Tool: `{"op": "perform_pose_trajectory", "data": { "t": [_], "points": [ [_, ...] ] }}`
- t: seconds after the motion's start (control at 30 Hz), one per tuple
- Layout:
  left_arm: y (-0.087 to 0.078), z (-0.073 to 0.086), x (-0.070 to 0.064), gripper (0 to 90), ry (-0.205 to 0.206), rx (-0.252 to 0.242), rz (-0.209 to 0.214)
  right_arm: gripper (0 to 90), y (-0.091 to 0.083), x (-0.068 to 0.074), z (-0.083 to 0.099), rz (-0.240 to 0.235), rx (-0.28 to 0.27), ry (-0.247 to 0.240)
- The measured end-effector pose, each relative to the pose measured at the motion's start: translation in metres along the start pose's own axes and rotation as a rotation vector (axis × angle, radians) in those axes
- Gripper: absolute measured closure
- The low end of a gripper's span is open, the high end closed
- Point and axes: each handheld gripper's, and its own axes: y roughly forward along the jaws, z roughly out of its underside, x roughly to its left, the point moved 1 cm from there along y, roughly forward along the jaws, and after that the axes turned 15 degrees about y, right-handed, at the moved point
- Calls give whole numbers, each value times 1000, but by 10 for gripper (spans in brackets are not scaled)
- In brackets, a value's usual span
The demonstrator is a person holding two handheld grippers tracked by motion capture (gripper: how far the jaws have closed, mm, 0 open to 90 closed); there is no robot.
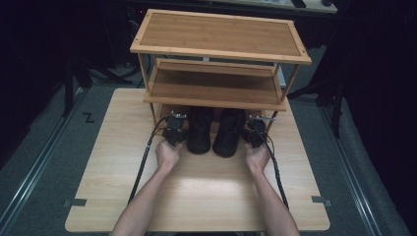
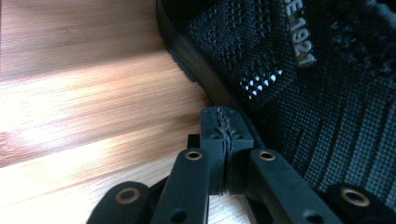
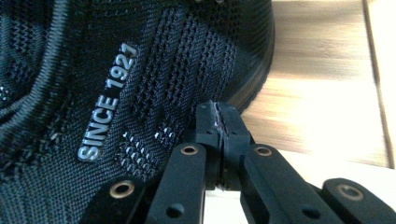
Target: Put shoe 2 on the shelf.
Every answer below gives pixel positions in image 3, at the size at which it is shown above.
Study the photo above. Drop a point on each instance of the three-tier wooden shoe rack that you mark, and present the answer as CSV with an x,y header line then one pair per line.
x,y
317,68

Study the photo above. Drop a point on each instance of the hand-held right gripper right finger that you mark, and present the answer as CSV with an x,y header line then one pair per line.
x,y
267,180

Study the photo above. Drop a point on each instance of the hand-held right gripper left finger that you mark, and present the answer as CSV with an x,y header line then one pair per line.
x,y
183,180

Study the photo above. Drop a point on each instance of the black knit sneaker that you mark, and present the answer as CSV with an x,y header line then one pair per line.
x,y
109,102

